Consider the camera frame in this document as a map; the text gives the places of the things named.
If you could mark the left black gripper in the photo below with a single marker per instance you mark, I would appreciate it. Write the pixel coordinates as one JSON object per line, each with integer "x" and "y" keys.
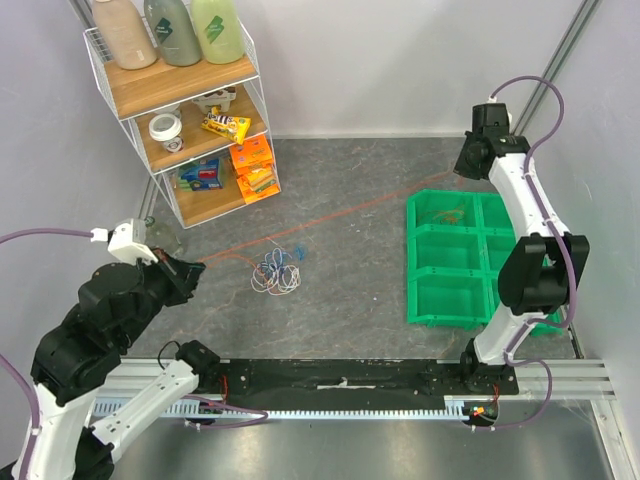
{"x": 184, "y": 275}

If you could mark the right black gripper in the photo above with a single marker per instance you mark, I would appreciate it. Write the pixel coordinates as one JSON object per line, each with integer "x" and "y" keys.
{"x": 467, "y": 163}

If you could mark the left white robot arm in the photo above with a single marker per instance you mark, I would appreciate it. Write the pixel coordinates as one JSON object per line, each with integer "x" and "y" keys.
{"x": 72, "y": 362}

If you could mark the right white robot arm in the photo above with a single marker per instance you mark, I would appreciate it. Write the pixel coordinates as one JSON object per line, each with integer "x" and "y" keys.
{"x": 543, "y": 271}

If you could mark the green compartment bin tray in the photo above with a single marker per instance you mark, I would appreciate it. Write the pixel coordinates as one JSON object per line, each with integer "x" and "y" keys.
{"x": 457, "y": 242}

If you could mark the blue snack package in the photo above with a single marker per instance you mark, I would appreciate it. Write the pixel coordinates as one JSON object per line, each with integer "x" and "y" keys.
{"x": 200, "y": 175}

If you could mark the lower orange snack box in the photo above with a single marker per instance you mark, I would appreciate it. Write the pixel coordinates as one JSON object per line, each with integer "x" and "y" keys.
{"x": 258, "y": 184}

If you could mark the orange snack box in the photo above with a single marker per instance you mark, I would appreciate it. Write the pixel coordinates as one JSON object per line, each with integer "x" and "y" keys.
{"x": 258, "y": 184}
{"x": 254, "y": 152}

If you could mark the white lidded paper cup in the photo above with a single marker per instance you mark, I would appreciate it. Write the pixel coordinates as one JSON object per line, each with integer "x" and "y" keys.
{"x": 167, "y": 130}

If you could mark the top orange snack box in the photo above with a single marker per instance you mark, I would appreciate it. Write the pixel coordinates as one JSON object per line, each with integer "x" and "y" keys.
{"x": 254, "y": 152}

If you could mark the yellow candy bag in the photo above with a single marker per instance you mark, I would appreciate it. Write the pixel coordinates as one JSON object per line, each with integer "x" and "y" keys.
{"x": 233, "y": 128}

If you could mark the chobani yogurt pack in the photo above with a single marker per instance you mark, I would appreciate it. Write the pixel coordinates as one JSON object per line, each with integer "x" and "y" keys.
{"x": 221, "y": 99}

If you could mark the beige bottle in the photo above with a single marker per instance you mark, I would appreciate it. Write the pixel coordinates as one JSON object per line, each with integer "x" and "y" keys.
{"x": 124, "y": 33}

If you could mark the grey green bottle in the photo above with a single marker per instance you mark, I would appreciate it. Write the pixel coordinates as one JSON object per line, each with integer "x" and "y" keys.
{"x": 173, "y": 32}

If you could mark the light green bottle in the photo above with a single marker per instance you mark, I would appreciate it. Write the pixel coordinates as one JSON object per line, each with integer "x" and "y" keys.
{"x": 218, "y": 30}

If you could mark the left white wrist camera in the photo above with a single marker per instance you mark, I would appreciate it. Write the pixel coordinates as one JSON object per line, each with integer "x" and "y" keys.
{"x": 126, "y": 242}

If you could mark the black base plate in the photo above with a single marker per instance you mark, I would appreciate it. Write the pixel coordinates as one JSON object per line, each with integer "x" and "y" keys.
{"x": 247, "y": 377}

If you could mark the white wire wooden shelf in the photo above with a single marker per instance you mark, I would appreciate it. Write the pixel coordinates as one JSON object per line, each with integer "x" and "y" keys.
{"x": 133, "y": 96}

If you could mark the grey slotted cable duct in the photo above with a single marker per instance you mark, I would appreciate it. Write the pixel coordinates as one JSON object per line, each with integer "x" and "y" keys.
{"x": 202, "y": 410}

